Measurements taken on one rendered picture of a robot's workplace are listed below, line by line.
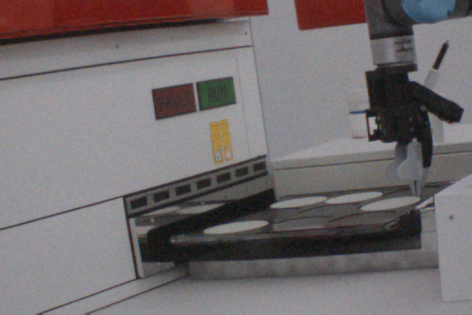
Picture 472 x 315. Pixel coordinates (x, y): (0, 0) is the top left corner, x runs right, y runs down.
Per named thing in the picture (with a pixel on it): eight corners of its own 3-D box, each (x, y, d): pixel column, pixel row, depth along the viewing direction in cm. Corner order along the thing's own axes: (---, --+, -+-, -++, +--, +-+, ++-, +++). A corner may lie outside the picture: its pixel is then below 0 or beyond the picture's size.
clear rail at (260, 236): (168, 245, 172) (166, 236, 172) (172, 243, 173) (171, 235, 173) (390, 232, 152) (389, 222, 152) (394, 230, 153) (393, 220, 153)
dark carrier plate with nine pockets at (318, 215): (179, 239, 172) (178, 236, 172) (283, 201, 202) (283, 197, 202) (384, 227, 154) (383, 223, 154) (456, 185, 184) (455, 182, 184)
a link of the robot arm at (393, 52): (398, 37, 178) (424, 34, 170) (403, 65, 178) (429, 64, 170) (360, 41, 175) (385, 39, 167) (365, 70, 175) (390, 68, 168)
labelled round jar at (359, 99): (347, 139, 227) (340, 92, 226) (359, 134, 233) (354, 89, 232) (377, 136, 223) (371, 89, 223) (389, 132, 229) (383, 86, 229)
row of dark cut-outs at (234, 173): (125, 215, 169) (123, 198, 169) (265, 170, 207) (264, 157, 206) (128, 214, 169) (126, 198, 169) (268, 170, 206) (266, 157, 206)
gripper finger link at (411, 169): (394, 203, 173) (388, 145, 172) (423, 195, 175) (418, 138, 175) (404, 204, 170) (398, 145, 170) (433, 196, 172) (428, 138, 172)
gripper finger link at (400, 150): (384, 202, 176) (379, 144, 175) (414, 194, 178) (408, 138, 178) (394, 203, 173) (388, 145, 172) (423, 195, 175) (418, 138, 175)
